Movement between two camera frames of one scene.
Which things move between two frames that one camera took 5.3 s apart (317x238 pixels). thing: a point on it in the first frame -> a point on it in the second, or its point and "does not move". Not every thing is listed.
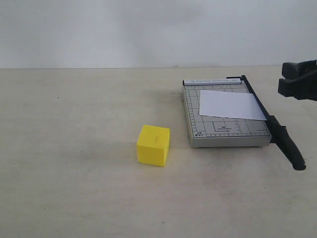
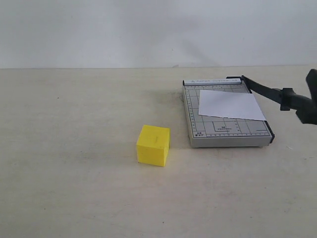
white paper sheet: [230, 104] does not move
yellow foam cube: [153, 145] does not move
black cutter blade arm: [279, 134] -> [306, 108]
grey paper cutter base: [209, 132] does not move
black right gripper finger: [292, 71] -> [311, 82]
